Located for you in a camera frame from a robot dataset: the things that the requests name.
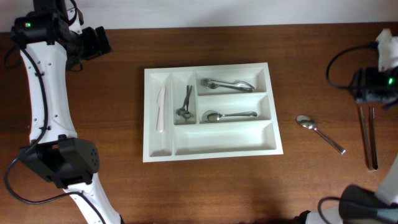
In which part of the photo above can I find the large metal spoon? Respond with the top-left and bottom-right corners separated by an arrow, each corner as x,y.
296,114 -> 346,155
201,110 -> 258,123

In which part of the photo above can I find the pink plastic knife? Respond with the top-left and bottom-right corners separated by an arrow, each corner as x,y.
156,86 -> 166,133

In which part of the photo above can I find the small metal teaspoon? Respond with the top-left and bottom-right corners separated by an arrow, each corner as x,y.
175,85 -> 191,117
182,85 -> 193,119

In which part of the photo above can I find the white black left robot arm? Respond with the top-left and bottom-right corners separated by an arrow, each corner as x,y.
11,0 -> 123,223

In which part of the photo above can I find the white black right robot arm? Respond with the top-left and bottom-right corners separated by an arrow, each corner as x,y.
293,67 -> 397,224

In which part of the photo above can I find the metal chopstick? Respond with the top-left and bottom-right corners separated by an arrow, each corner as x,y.
357,105 -> 374,171
369,106 -> 378,170

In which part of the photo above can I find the white cutlery tray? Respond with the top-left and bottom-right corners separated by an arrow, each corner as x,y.
143,63 -> 283,162

